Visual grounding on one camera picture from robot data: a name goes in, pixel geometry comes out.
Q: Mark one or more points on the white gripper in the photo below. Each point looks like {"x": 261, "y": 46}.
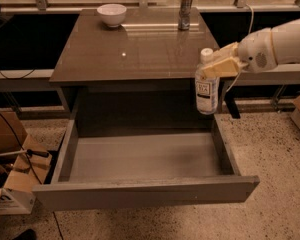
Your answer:
{"x": 256, "y": 50}

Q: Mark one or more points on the clear plastic bottle white cap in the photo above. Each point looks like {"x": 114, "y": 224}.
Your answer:
{"x": 206, "y": 88}

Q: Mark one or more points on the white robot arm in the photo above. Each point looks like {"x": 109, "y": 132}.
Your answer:
{"x": 286, "y": 43}

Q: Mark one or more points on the grey cabinet with glossy top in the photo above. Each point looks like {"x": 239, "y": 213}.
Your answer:
{"x": 135, "y": 79}

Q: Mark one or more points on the open grey drawer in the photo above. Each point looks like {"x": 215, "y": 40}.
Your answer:
{"x": 143, "y": 149}

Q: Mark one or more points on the crushed silver can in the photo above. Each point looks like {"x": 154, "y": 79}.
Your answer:
{"x": 184, "y": 14}

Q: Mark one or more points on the white ceramic bowl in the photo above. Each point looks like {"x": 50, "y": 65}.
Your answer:
{"x": 112, "y": 15}

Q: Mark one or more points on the brown cardboard box left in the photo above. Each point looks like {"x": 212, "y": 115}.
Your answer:
{"x": 19, "y": 173}

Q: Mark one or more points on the black-handled tool in box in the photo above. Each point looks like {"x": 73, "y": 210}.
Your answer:
{"x": 29, "y": 152}

